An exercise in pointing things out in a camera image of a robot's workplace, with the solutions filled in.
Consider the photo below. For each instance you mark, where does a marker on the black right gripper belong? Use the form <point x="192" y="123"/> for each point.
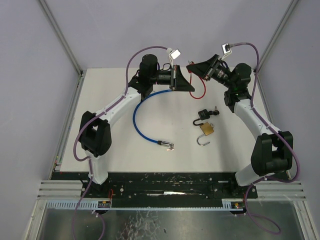
<point x="210" y="68"/>

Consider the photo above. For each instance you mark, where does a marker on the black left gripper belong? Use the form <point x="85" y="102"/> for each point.
<point x="174" y="77"/>

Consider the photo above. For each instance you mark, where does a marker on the red cable padlock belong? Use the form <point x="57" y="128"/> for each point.
<point x="199" y="85"/>

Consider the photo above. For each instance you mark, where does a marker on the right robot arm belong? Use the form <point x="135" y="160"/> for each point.
<point x="272" y="152"/>

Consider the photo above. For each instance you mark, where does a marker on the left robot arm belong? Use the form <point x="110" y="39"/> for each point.
<point x="95" y="127"/>

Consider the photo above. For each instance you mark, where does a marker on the blue lock keys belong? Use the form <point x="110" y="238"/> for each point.
<point x="170" y="147"/>

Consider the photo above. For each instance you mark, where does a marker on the black padlock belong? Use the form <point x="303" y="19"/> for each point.
<point x="202" y="115"/>

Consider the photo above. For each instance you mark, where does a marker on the black-headed keys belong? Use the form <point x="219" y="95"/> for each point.
<point x="214" y="112"/>

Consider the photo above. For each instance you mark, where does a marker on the large brass padlock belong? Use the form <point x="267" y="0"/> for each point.
<point x="207" y="130"/>

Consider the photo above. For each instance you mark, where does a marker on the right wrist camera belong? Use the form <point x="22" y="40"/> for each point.
<point x="226" y="49"/>

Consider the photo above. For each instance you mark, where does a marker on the blue cable lock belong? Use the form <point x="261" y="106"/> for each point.
<point x="145" y="116"/>

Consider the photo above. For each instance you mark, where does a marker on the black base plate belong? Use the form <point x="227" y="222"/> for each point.
<point x="168" y="190"/>

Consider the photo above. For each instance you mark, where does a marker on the aluminium frame post right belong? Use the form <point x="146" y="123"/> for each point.
<point x="278" y="31"/>

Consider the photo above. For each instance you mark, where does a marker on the aluminium frame post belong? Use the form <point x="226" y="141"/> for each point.
<point x="60" y="35"/>
<point x="278" y="31"/>

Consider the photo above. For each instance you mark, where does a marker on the grey slotted cable duct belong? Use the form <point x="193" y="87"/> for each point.
<point x="97" y="205"/>

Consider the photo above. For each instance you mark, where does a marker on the aluminium frame post left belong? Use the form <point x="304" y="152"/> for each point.
<point x="60" y="35"/>

